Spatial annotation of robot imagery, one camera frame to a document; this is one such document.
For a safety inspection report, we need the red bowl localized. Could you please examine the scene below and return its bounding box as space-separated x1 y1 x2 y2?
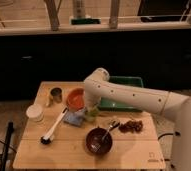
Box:
66 88 84 111

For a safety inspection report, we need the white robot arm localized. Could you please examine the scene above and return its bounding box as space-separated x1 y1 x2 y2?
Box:
83 68 191 171

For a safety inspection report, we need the dark brown bowl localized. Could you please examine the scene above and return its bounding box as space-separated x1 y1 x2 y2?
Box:
85 127 114 156

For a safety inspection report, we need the green tray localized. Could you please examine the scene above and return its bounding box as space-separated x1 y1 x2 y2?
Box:
98 76 143 112

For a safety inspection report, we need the green cup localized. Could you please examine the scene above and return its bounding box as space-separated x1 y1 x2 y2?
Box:
85 107 99 122

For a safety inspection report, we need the blue sponge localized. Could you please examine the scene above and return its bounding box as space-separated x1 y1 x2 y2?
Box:
63 111 84 127

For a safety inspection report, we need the metal fork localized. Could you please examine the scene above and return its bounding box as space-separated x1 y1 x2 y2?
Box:
90 120 121 153

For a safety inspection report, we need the metal cup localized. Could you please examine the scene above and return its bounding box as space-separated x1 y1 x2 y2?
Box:
50 87 62 103

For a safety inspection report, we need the brown food pile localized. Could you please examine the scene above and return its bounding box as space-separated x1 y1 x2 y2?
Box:
119 120 143 133

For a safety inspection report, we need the white round container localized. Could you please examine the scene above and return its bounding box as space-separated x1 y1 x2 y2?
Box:
26 104 43 122

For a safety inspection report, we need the white dish brush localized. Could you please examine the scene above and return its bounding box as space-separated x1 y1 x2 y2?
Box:
40 108 68 145

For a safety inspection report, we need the black stand pole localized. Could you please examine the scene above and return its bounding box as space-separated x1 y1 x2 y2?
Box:
0 122 14 171

